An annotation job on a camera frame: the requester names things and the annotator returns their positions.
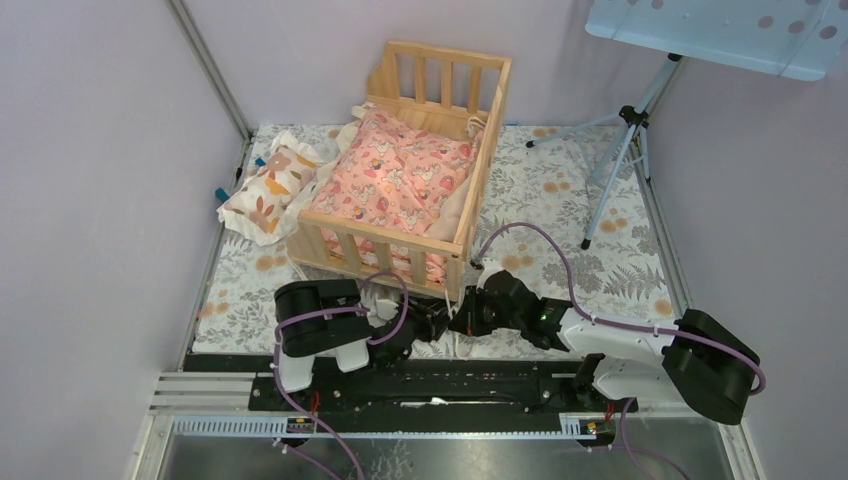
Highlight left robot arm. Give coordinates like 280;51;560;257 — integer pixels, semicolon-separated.
271;270;455;411

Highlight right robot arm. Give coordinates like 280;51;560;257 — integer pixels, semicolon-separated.
448;270;759;425

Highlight floral small pillow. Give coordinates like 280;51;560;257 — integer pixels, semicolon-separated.
217;130;330;246

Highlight wooden pet bed frame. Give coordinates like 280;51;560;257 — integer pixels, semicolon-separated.
287;40;511;299

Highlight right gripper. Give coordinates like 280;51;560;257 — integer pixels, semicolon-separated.
449;287;524;339

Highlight light blue perforated panel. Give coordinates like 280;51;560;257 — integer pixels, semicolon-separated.
585;0;847;81

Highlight pink patterned bed cushion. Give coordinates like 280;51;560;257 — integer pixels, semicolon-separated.
309;108;485;242

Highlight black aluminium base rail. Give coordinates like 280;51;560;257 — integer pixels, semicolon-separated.
151;355;609;440

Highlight black tripod stand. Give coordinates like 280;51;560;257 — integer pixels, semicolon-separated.
526;53;683;250

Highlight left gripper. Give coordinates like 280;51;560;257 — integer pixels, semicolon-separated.
394;294;456;344

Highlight floral table mat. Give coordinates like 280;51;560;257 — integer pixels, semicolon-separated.
191;126;680;354

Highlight blue toy item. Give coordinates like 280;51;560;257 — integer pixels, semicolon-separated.
215;157;269;207

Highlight grey diagonal pole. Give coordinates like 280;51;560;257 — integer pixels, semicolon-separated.
164;0;253;142

